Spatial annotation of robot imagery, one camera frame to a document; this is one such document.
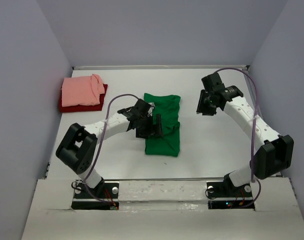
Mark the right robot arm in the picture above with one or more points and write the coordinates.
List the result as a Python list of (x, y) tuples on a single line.
[(271, 152)]

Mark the dark red t shirt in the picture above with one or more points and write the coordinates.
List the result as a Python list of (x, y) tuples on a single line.
[(82, 108)]

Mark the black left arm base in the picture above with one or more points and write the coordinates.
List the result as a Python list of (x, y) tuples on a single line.
[(104, 200)]

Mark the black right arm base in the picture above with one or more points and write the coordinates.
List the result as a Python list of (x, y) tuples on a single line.
[(220, 199)]

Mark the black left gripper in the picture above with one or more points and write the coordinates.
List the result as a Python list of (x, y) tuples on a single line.
[(151, 130)]

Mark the green t shirt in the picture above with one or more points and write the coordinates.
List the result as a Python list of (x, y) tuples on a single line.
[(169, 144)]

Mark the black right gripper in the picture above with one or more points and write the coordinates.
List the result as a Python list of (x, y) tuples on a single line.
[(201, 108)]

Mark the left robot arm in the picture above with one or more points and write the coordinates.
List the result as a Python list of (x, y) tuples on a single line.
[(80, 147)]

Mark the pink t shirt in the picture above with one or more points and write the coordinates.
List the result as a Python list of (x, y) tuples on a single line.
[(83, 91)]

